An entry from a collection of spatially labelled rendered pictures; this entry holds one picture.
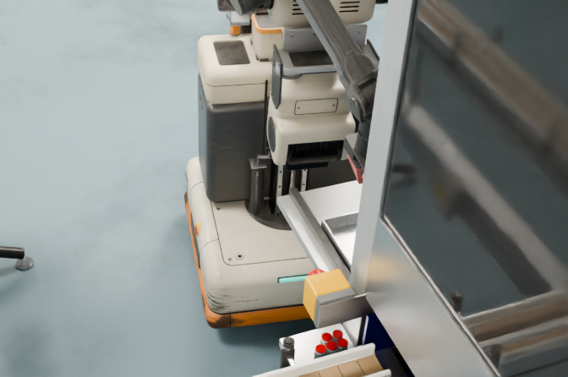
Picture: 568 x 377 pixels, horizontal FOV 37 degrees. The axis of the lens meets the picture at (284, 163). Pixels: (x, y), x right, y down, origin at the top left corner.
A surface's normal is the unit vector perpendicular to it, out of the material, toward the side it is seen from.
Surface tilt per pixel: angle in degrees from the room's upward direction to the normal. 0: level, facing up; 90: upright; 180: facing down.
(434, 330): 90
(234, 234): 0
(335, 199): 0
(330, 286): 0
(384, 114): 90
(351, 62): 44
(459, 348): 90
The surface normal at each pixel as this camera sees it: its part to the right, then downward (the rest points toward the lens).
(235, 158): 0.21, 0.60
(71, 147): 0.05, -0.79
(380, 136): -0.93, 0.18
